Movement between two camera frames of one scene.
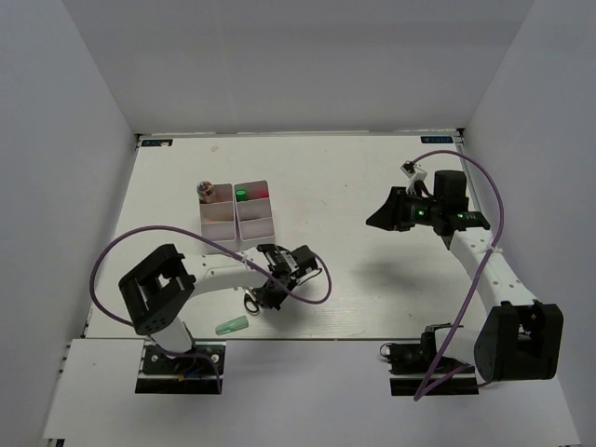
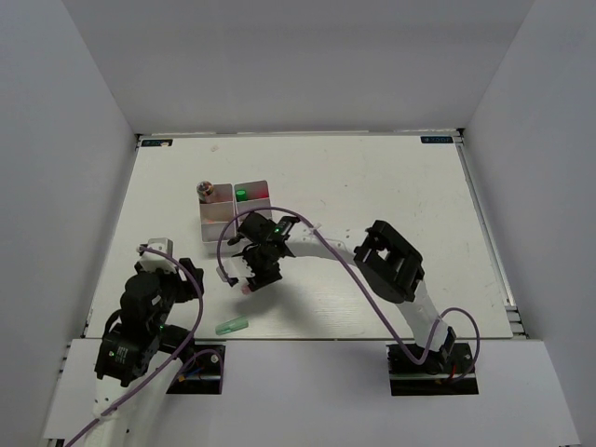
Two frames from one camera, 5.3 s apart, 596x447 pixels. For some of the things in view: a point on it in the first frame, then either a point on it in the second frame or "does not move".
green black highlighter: (241, 196) does not move
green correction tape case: (237, 324) does not move
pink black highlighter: (261, 193) does not move
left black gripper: (269, 300) -> (187, 286)
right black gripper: (392, 214) -> (262, 278)
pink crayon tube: (205, 191) does not move
